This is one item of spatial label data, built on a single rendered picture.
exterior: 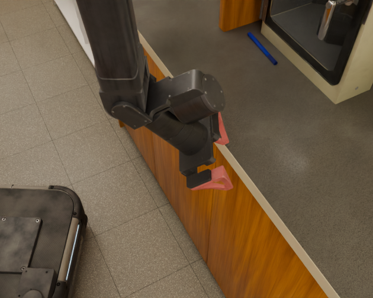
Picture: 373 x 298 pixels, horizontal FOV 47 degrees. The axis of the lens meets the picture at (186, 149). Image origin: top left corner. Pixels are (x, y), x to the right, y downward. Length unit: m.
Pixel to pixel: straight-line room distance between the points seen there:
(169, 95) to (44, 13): 2.60
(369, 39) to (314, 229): 0.41
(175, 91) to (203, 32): 0.67
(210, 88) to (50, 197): 1.26
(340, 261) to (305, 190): 0.16
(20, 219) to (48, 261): 0.21
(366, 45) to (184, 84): 0.52
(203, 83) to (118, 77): 0.12
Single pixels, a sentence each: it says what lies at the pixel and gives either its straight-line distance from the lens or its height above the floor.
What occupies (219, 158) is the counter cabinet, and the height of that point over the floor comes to 0.81.
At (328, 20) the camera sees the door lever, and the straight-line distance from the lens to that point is 0.94.
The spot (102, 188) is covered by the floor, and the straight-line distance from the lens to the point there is 2.04.
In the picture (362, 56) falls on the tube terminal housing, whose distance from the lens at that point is 1.03.
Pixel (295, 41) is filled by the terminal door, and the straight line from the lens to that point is 1.12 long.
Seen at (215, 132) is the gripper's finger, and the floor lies 1.15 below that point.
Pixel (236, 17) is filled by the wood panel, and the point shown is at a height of 0.98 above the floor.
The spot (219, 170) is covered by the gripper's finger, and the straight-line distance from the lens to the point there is 0.68.
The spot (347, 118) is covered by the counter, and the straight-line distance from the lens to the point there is 1.07.
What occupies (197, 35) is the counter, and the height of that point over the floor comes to 0.94.
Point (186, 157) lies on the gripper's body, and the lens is 0.70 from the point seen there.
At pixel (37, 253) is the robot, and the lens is 1.67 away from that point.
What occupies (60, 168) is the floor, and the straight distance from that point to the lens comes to 2.16.
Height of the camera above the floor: 1.68
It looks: 52 degrees down
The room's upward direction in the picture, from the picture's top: straight up
